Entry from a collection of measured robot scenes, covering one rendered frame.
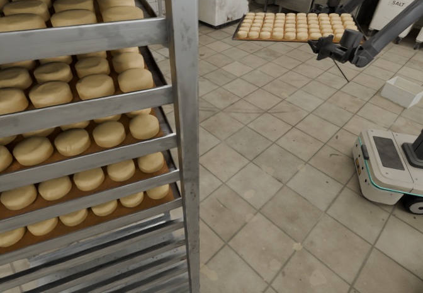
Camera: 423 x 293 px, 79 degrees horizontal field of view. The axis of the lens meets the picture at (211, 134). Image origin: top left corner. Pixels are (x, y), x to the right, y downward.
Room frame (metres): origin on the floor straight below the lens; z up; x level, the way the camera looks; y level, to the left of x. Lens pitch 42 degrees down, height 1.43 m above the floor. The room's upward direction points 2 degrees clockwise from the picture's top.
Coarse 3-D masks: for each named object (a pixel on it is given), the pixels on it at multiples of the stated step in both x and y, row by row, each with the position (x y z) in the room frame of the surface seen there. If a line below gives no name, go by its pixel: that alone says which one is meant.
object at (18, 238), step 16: (144, 192) 0.34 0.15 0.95; (160, 192) 0.32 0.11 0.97; (96, 208) 0.28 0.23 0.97; (112, 208) 0.29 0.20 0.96; (128, 208) 0.30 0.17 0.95; (144, 208) 0.30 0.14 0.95; (32, 224) 0.24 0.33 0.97; (48, 224) 0.24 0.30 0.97; (64, 224) 0.25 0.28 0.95; (80, 224) 0.25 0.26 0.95; (0, 240) 0.21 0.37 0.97; (16, 240) 0.22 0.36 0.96; (32, 240) 0.22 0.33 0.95
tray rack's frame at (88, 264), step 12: (156, 240) 0.61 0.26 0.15; (120, 252) 0.54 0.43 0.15; (132, 252) 0.54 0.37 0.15; (168, 252) 0.55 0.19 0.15; (84, 264) 0.48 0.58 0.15; (96, 264) 0.48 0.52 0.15; (144, 264) 0.49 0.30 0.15; (48, 276) 0.42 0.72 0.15; (60, 276) 0.42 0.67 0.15; (108, 276) 0.43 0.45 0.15; (144, 276) 0.44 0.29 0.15; (72, 288) 0.38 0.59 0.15
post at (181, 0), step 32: (192, 0) 0.29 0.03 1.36; (192, 32) 0.29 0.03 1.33; (192, 64) 0.29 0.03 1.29; (192, 96) 0.29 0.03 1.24; (192, 128) 0.29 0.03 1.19; (192, 160) 0.29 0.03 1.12; (192, 192) 0.29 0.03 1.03; (192, 224) 0.28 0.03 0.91; (192, 256) 0.28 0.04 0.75; (192, 288) 0.28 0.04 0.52
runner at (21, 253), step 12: (168, 204) 0.30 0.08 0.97; (180, 204) 0.31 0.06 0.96; (132, 216) 0.27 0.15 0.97; (144, 216) 0.28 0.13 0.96; (84, 228) 0.23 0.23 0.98; (96, 228) 0.24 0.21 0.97; (108, 228) 0.25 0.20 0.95; (48, 240) 0.21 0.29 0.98; (60, 240) 0.21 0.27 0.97; (72, 240) 0.22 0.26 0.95; (12, 252) 0.19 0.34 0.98; (24, 252) 0.19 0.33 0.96; (36, 252) 0.20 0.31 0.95; (0, 264) 0.17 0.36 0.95
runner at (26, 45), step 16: (0, 32) 0.24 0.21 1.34; (16, 32) 0.25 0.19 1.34; (32, 32) 0.25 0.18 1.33; (48, 32) 0.26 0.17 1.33; (64, 32) 0.26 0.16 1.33; (80, 32) 0.27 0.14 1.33; (96, 32) 0.28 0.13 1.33; (112, 32) 0.28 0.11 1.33; (128, 32) 0.29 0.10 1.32; (144, 32) 0.30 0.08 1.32; (160, 32) 0.30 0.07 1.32; (0, 48) 0.24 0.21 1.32; (16, 48) 0.25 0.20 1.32; (32, 48) 0.25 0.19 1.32; (48, 48) 0.26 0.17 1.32; (64, 48) 0.26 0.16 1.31; (80, 48) 0.27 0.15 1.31; (96, 48) 0.27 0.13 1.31; (112, 48) 0.28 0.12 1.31
